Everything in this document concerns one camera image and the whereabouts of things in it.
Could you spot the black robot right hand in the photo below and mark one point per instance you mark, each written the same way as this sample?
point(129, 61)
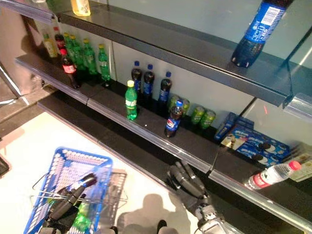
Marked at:
point(192, 192)

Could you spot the blue plastic shopping basket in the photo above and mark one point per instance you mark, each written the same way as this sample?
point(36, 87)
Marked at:
point(102, 159)

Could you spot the green Sprite bottle yellow cap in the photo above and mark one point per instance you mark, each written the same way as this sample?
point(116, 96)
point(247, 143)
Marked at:
point(68, 46)
point(75, 53)
point(131, 102)
point(89, 58)
point(83, 217)
point(104, 63)

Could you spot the black shelf board clear strip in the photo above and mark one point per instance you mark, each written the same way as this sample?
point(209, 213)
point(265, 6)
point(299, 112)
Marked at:
point(36, 13)
point(231, 168)
point(170, 41)
point(297, 107)
point(36, 64)
point(153, 136)

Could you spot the narrow blue Oreo box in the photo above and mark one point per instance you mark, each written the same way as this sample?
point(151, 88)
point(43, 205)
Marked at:
point(225, 126)
point(245, 123)

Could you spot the Pepsi cola bottle blue cap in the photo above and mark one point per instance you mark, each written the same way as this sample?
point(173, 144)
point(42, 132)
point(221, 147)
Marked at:
point(165, 90)
point(148, 83)
point(137, 78)
point(173, 119)

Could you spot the clear water bottle red label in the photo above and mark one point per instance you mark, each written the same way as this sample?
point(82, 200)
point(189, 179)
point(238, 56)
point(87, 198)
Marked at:
point(270, 175)

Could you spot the black shelf base plinth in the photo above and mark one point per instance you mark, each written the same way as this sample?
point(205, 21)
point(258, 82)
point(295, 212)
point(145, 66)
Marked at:
point(109, 136)

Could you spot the grey cardboard snack box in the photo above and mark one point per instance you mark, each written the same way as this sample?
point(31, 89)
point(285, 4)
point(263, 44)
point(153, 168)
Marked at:
point(302, 168)

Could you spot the Coca-Cola bottle red cap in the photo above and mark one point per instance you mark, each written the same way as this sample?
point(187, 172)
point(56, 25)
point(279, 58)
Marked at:
point(59, 40)
point(69, 70)

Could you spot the large Pepsi cola bottle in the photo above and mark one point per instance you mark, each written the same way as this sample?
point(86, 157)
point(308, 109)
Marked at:
point(260, 29)

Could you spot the black framed low display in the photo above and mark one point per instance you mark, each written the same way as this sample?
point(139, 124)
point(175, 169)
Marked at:
point(3, 168)

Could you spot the small yellow tea bottle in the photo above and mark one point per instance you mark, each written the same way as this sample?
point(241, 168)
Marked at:
point(50, 47)

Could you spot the large yellow tea bottle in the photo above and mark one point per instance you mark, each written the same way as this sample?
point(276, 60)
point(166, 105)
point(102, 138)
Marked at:
point(80, 6)

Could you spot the shiny plastic wall sheet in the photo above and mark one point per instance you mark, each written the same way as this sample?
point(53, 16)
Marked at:
point(12, 48)

